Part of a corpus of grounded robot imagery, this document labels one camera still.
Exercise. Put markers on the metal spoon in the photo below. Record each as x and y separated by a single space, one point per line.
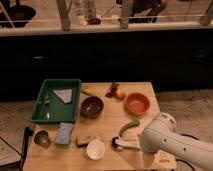
47 104

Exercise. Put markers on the green chili pepper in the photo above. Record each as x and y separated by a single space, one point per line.
127 126

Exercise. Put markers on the yellow banana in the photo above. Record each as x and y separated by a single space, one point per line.
88 93

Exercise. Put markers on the green tray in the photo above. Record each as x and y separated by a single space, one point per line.
59 111

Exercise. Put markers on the orange bowl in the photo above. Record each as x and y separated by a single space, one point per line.
136 104

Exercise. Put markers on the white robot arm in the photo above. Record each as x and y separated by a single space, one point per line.
159 135

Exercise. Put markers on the orange fruit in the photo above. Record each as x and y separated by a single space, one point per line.
120 94

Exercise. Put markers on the blue sponge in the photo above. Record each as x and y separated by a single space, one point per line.
63 136

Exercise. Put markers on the grey triangular cloth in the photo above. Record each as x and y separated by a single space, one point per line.
65 95

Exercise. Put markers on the white dish brush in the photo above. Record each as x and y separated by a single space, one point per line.
121 144

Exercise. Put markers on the purple bowl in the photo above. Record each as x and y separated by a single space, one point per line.
91 107

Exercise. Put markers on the black clamp stand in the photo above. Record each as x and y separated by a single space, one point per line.
28 132

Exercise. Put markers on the dark brown toy item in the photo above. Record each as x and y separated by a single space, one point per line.
112 91

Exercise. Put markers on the metal cup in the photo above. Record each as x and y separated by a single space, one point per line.
42 138

